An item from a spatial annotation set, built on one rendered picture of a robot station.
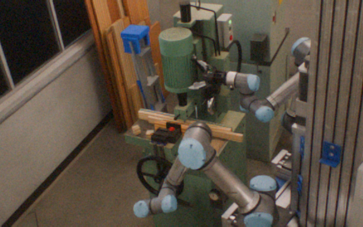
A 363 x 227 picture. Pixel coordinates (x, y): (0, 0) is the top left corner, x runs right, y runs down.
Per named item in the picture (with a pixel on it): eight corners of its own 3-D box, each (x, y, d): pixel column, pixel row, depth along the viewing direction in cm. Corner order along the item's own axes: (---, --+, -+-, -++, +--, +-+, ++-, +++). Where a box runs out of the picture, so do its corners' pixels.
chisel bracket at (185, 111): (174, 120, 272) (173, 108, 267) (185, 108, 282) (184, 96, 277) (186, 123, 269) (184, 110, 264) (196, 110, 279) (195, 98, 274)
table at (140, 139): (116, 151, 276) (115, 143, 273) (142, 123, 299) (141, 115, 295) (212, 175, 251) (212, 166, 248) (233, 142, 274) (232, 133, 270)
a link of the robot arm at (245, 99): (247, 118, 232) (247, 98, 226) (236, 107, 240) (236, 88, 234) (261, 113, 234) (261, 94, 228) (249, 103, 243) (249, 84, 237)
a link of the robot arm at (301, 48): (293, 142, 254) (309, 46, 227) (276, 128, 266) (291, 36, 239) (311, 137, 259) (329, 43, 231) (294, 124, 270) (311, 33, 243)
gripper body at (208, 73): (204, 64, 236) (227, 67, 231) (209, 71, 243) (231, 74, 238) (200, 78, 234) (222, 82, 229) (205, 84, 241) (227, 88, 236)
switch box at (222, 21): (217, 46, 271) (215, 19, 262) (224, 39, 278) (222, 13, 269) (227, 47, 268) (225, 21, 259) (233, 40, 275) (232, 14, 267)
